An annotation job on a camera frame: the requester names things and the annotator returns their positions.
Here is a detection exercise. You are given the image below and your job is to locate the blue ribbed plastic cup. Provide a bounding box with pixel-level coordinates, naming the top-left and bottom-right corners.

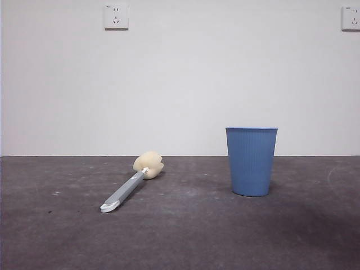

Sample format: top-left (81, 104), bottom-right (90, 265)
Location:
top-left (225, 127), bottom-right (279, 197)

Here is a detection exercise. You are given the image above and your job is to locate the grey cup brush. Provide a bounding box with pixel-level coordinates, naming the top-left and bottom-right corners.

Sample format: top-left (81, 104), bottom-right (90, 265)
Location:
top-left (99, 151), bottom-right (164, 214)

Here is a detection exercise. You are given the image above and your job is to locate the white wall power outlet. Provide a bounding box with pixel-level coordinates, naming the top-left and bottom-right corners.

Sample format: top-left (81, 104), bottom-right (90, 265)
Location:
top-left (341, 6), bottom-right (360, 32)
top-left (104, 3), bottom-right (129, 30)

